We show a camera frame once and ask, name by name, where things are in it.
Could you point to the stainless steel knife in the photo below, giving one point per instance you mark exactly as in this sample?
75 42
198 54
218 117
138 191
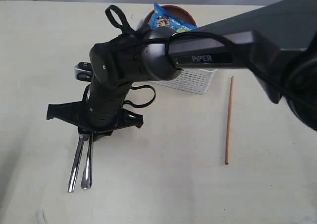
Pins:
76 163

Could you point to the brown wooden chopstick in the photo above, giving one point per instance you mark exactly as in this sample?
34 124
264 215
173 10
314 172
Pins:
228 125

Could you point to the white perforated plastic basket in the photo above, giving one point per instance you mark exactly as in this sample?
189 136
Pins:
191 80

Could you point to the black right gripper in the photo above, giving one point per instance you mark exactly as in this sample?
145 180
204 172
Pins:
100 111

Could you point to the brown round plate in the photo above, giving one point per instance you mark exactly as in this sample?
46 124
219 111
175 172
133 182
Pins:
180 13

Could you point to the stainless steel fork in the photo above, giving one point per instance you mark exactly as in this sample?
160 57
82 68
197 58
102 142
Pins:
86 181

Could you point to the blue chips bag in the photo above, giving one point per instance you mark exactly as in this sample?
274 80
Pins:
168 19

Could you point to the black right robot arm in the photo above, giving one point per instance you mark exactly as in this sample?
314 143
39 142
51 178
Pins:
277 43

